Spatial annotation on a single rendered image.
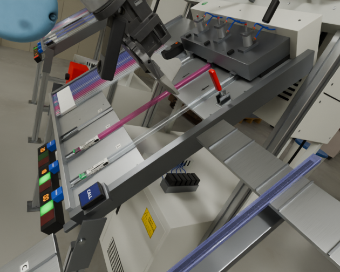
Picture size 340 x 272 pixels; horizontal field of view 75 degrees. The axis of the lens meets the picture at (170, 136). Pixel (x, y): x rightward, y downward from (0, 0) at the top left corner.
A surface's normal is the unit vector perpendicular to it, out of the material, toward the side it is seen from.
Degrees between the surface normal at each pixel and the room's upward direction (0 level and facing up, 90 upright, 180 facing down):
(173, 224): 0
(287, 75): 90
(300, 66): 90
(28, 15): 90
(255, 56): 48
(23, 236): 0
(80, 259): 90
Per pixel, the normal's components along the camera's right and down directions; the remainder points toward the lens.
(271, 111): -0.80, -0.10
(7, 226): 0.37, -0.85
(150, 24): 0.46, 0.53
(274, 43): -0.34, -0.64
